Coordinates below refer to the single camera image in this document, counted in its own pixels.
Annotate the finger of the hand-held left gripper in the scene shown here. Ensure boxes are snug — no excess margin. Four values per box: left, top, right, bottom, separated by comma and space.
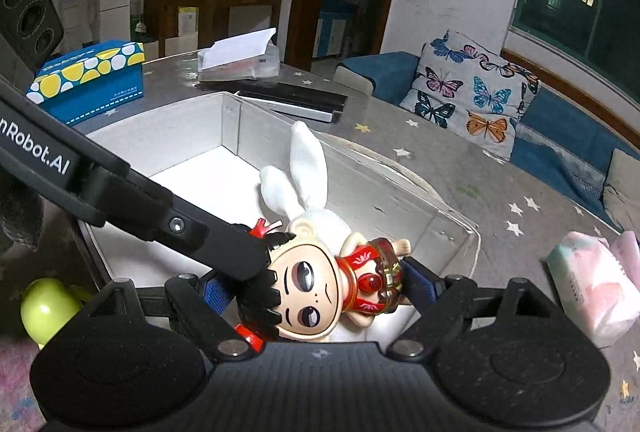
150, 198, 271, 283

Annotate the blue yellow-dotted tissue box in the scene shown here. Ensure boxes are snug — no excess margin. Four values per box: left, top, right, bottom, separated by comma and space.
26, 40, 146, 127

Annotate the green round toy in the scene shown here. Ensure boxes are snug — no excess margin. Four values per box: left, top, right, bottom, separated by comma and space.
20, 278, 91, 346

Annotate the blue cabinet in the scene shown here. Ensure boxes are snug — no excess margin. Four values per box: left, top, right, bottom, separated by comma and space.
317, 0, 351, 57

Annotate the pastel tissue pack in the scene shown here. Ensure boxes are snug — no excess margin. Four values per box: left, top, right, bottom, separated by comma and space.
545, 231, 640, 349

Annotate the white paper tissue pack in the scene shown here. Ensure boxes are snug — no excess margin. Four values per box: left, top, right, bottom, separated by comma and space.
196, 28, 281, 85

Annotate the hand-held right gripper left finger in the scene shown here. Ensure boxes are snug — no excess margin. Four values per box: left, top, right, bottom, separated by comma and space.
97, 274, 263, 365

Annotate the red black-haired doll figure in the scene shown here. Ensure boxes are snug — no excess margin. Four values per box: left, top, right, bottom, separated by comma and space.
235, 218, 412, 353

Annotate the blue sofa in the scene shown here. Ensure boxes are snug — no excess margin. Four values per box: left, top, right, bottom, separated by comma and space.
335, 52, 640, 233

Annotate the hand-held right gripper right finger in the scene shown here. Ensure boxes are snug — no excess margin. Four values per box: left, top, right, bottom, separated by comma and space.
385, 257, 556, 363

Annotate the white plush rabbit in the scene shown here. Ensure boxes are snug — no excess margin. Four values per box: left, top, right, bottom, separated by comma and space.
259, 121, 362, 257

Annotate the wooden counter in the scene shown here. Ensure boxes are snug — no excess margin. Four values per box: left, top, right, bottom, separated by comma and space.
160, 0, 286, 57

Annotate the grey cardboard box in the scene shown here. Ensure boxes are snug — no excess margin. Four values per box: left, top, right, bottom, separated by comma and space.
70, 92, 481, 344

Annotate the butterfly print cushion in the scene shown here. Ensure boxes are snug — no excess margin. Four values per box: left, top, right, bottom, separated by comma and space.
399, 29, 542, 163

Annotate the black flat box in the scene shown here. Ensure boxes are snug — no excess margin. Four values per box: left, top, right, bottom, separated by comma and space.
197, 80, 348, 123

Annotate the water dispenser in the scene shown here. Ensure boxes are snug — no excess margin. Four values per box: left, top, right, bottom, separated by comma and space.
59, 0, 83, 47

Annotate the window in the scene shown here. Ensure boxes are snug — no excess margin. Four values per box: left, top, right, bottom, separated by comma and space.
512, 0, 640, 82

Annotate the star printed tablecloth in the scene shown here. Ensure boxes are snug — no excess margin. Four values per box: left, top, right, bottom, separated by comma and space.
0, 46, 640, 432

